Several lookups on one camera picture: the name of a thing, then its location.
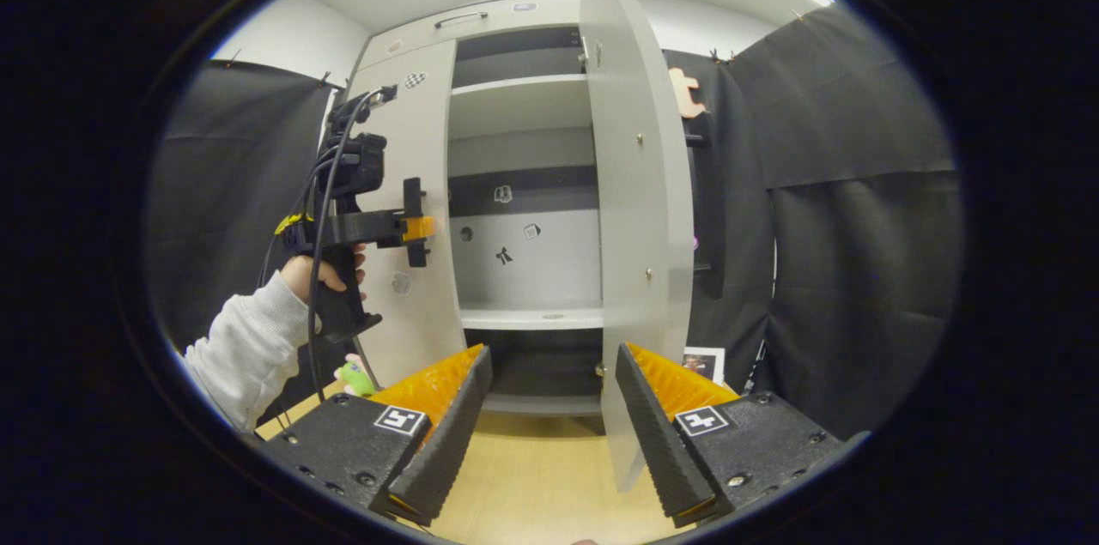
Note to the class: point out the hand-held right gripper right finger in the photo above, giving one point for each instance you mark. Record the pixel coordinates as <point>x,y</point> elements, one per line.
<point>652,433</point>

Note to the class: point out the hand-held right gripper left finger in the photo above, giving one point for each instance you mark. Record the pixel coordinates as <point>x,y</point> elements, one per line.
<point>455,433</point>

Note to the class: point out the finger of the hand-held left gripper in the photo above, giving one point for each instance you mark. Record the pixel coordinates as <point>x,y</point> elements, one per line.
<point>419,229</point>

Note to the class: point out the beige cabinet door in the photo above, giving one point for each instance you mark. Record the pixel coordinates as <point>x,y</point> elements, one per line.
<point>640,227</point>
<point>421,142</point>

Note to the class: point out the beige double-door shoe cabinet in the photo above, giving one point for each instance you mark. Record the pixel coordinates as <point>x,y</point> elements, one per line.
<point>549,270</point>

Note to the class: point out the white cabinet shelf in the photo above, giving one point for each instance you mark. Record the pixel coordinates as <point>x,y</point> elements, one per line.
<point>519,103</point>
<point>532,318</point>

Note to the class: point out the beige cabinet top panel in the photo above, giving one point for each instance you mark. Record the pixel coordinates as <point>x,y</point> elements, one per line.
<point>515,17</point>

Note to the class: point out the white printed box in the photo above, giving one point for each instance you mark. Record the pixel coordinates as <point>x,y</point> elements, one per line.
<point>706,363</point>

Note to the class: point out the pink green plush toy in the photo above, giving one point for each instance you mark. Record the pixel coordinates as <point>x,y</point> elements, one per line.
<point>354,378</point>

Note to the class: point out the black backdrop cloth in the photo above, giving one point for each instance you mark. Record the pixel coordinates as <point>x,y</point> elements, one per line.
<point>859,227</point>
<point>223,184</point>

